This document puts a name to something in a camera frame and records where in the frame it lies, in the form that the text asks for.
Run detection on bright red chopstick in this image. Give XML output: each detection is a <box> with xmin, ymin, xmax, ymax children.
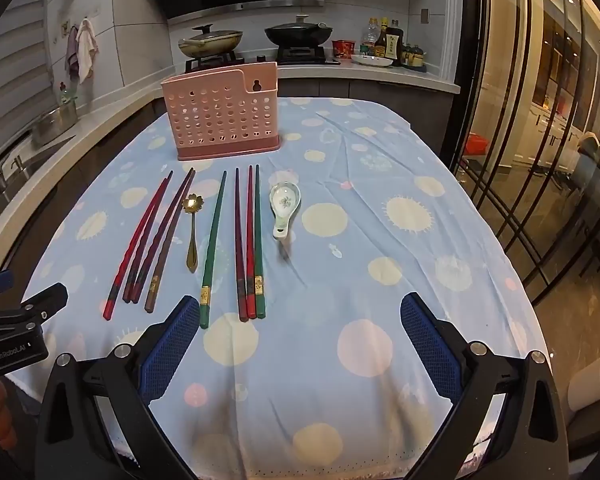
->
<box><xmin>101</xmin><ymin>169</ymin><xmax>174</xmax><ymax>322</ymax></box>

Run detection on brown chopstick gold band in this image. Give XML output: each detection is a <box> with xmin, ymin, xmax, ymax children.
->
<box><xmin>145</xmin><ymin>169</ymin><xmax>196</xmax><ymax>313</ymax></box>

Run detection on dark red chopstick group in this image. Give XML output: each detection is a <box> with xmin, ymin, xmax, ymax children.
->
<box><xmin>234</xmin><ymin>168</ymin><xmax>248</xmax><ymax>323</ymax></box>

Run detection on green chopstick group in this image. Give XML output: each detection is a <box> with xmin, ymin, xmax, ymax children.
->
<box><xmin>253</xmin><ymin>165</ymin><xmax>266</xmax><ymax>318</ymax></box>

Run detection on maroon chopstick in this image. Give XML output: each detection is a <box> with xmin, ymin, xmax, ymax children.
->
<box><xmin>130</xmin><ymin>168</ymin><xmax>195</xmax><ymax>306</ymax></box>

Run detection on gold flower spoon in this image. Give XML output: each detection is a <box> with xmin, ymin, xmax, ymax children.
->
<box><xmin>182</xmin><ymin>193</ymin><xmax>204</xmax><ymax>273</ymax></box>

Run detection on white ceramic soup spoon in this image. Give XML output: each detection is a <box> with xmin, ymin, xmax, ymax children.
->
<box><xmin>268</xmin><ymin>181</ymin><xmax>301</xmax><ymax>240</ymax></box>

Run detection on blue polka dot tablecloth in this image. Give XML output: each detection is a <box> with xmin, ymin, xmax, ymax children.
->
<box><xmin>27</xmin><ymin>98</ymin><xmax>545</xmax><ymax>479</ymax></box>

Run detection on stainless steel pot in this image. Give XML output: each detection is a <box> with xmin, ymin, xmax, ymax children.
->
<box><xmin>31</xmin><ymin>101</ymin><xmax>78</xmax><ymax>148</ymax></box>

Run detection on green dish soap bottle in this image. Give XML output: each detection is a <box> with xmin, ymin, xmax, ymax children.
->
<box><xmin>59</xmin><ymin>81</ymin><xmax>76</xmax><ymax>106</ymax></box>

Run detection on purple hanging cloth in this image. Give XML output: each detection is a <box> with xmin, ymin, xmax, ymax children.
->
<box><xmin>65</xmin><ymin>25</ymin><xmax>80</xmax><ymax>81</ymax></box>

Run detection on white hanging towel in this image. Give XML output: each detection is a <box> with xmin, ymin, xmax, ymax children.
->
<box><xmin>76</xmin><ymin>18</ymin><xmax>99</xmax><ymax>84</ymax></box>

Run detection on pink perforated utensil holder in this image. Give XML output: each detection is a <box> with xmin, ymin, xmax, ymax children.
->
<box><xmin>161</xmin><ymin>62</ymin><xmax>280</xmax><ymax>162</ymax></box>

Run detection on condiment jars on tray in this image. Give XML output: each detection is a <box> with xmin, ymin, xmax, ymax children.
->
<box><xmin>402</xmin><ymin>44</ymin><xmax>427</xmax><ymax>73</ymax></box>

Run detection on white plate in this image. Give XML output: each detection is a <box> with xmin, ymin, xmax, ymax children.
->
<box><xmin>351</xmin><ymin>54</ymin><xmax>392</xmax><ymax>67</ymax></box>

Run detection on beige wok with lid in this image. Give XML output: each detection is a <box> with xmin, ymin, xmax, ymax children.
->
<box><xmin>178</xmin><ymin>24</ymin><xmax>242</xmax><ymax>58</ymax></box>

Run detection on brown sauce bottle yellow cap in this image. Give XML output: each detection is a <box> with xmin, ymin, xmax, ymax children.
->
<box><xmin>374</xmin><ymin>18</ymin><xmax>388</xmax><ymax>58</ymax></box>

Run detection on red instant noodle cup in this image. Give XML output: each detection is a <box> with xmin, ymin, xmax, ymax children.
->
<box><xmin>332</xmin><ymin>39</ymin><xmax>355</xmax><ymax>60</ymax></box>

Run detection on dark soy sauce bottle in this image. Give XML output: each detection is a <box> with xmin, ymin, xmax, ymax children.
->
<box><xmin>385</xmin><ymin>18</ymin><xmax>404</xmax><ymax>65</ymax></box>

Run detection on clear plastic bottle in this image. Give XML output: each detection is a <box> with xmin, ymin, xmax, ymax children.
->
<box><xmin>360</xmin><ymin>18</ymin><xmax>380</xmax><ymax>55</ymax></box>

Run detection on black gas stove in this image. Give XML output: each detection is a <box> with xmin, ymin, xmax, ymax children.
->
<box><xmin>184</xmin><ymin>47</ymin><xmax>340</xmax><ymax>74</ymax></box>

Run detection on black wok with lid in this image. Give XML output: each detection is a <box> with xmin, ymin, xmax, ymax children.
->
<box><xmin>264</xmin><ymin>14</ymin><xmax>332</xmax><ymax>48</ymax></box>

